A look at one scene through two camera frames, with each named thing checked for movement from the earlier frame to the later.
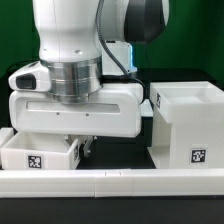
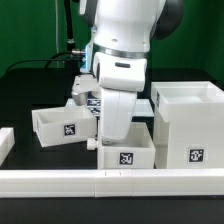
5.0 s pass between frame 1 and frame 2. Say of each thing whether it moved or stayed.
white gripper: moved
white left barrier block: stayed
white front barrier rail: stayed
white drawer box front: moved
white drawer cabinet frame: stayed
